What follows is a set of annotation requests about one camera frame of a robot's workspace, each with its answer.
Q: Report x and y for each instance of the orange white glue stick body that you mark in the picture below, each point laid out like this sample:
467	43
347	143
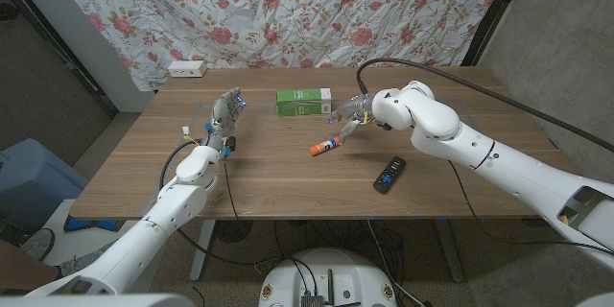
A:
330	144

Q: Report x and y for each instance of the green cardboard package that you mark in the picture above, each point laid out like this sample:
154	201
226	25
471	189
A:
302	102

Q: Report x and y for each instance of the blue-grey plastic bin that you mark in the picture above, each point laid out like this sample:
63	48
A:
33	177

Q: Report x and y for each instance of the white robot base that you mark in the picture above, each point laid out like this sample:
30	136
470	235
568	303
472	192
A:
331	278

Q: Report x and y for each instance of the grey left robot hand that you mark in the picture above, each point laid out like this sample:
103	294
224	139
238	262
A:
223	115

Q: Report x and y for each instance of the black TV remote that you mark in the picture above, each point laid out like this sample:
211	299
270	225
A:
389	174

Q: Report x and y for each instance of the white power strip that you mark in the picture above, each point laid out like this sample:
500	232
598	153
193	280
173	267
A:
187	68

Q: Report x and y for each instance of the white table leg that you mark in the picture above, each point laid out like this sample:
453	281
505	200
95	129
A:
451	249
201	249

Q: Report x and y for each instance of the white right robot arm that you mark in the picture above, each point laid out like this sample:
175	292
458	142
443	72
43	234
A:
503	168

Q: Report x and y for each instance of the black floor fan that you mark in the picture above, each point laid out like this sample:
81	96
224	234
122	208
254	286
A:
233	231

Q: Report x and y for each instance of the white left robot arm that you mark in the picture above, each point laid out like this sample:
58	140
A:
144	244

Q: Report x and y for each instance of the floral backdrop cloth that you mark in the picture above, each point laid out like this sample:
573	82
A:
288	14

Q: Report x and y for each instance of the person bare leg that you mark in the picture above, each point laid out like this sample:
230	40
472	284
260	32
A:
24	268

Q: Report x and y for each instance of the grey sneaker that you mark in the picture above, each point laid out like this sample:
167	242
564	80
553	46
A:
38	244

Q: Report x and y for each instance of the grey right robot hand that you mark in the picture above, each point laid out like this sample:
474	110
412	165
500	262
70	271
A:
360	105

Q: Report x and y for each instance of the black backdrop pole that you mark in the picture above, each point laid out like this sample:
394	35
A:
494	14

